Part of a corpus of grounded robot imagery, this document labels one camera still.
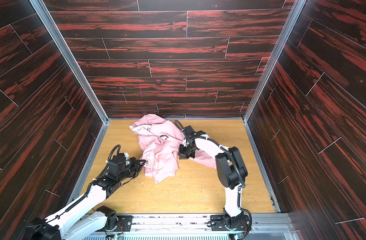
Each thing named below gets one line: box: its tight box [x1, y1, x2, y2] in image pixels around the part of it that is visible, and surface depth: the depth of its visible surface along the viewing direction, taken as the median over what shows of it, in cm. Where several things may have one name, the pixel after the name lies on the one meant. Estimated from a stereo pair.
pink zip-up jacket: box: [129, 114, 217, 184], surface depth 100 cm
